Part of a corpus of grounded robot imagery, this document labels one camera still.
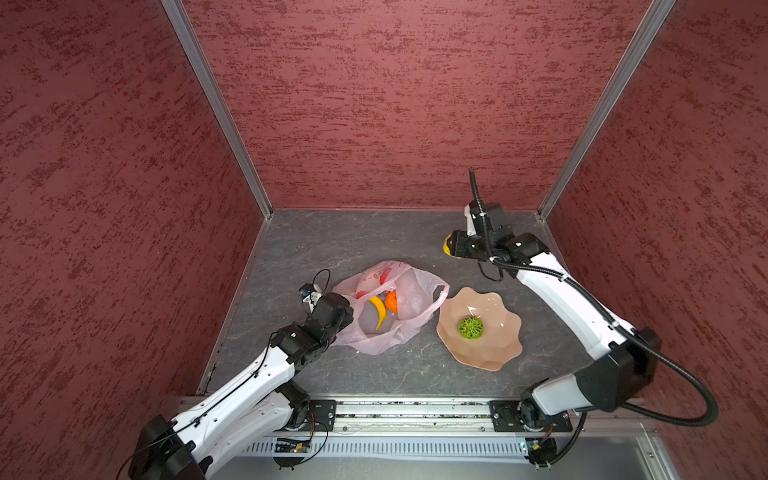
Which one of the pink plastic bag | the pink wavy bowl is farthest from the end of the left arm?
the pink wavy bowl

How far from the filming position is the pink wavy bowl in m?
0.83

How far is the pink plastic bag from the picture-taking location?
2.56 ft

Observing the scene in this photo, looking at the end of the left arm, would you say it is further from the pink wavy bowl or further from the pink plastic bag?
the pink wavy bowl

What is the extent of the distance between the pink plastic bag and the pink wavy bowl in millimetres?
119
